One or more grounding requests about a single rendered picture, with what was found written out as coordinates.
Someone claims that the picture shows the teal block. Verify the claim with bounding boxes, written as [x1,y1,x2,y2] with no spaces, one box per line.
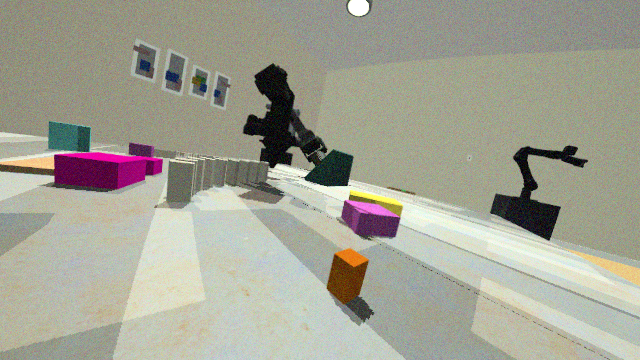
[48,121,91,152]

